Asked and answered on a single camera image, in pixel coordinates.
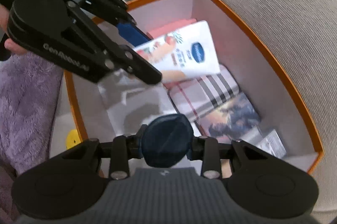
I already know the white carton with peach print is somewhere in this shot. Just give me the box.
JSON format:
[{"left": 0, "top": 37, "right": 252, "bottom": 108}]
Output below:
[{"left": 133, "top": 20, "right": 221, "bottom": 82}]

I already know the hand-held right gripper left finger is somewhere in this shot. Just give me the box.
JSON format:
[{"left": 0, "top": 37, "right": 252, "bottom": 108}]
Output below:
[{"left": 60, "top": 124, "right": 148, "bottom": 179}]

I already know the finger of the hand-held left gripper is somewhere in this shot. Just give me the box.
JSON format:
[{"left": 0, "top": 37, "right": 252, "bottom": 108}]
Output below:
[
  {"left": 69, "top": 0, "right": 151, "bottom": 48},
  {"left": 104, "top": 44, "right": 163, "bottom": 85}
]

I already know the brown printed box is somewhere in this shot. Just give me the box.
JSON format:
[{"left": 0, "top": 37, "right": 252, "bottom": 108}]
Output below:
[{"left": 195, "top": 92, "right": 262, "bottom": 141}]

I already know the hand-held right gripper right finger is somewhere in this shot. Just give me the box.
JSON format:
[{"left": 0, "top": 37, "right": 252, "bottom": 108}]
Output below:
[{"left": 187, "top": 135, "right": 269, "bottom": 179}]

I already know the person's left hand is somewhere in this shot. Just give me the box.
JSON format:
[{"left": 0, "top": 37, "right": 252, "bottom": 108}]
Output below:
[{"left": 0, "top": 3, "right": 23, "bottom": 56}]

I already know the clear plastic packet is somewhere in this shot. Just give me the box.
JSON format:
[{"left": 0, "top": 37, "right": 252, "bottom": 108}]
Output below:
[{"left": 98, "top": 69, "right": 174, "bottom": 136}]

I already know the orange cardboard box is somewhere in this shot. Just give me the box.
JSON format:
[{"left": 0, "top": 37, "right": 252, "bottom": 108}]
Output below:
[{"left": 63, "top": 0, "right": 324, "bottom": 180}]

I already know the plaid zip case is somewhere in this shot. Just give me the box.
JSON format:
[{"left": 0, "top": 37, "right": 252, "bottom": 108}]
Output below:
[{"left": 168, "top": 64, "right": 241, "bottom": 124}]

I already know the beige sofa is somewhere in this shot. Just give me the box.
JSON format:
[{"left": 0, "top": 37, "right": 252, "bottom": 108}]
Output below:
[{"left": 47, "top": 0, "right": 337, "bottom": 224}]

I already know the pink item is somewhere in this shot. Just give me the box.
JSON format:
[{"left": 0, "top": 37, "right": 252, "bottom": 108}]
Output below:
[{"left": 146, "top": 18, "right": 197, "bottom": 40}]

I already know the purple fluffy blanket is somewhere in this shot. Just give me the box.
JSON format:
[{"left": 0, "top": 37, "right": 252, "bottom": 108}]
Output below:
[{"left": 0, "top": 52, "right": 66, "bottom": 224}]

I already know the yellow toy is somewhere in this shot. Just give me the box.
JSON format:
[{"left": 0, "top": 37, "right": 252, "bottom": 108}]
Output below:
[{"left": 66, "top": 129, "right": 82, "bottom": 149}]

